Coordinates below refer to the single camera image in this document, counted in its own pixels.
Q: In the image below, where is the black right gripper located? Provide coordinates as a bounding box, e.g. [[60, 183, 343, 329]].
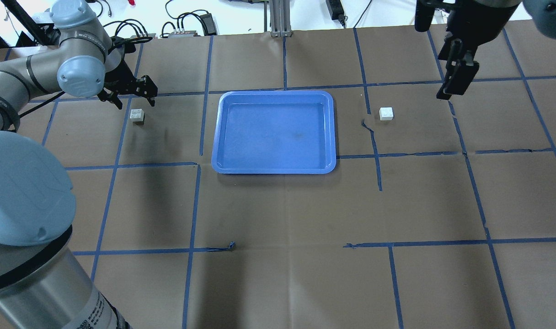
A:
[[415, 0, 521, 100]]

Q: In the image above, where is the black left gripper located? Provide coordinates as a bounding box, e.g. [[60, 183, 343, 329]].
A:
[[97, 36, 158, 110]]

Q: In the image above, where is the white block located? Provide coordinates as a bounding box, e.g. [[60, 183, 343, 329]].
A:
[[129, 108, 145, 125], [379, 107, 395, 121]]

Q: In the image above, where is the blue plastic tray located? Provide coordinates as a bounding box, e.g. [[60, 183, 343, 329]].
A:
[[211, 90, 337, 175]]

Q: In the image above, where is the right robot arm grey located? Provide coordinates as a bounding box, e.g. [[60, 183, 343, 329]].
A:
[[414, 0, 556, 100]]

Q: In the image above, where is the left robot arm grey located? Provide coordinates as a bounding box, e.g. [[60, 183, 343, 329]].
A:
[[0, 0, 158, 329]]

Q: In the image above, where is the black power adapter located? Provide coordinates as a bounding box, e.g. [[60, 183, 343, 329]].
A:
[[326, 0, 346, 21]]

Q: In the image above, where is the aluminium frame post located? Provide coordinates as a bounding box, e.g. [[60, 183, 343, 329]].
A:
[[263, 0, 293, 38]]

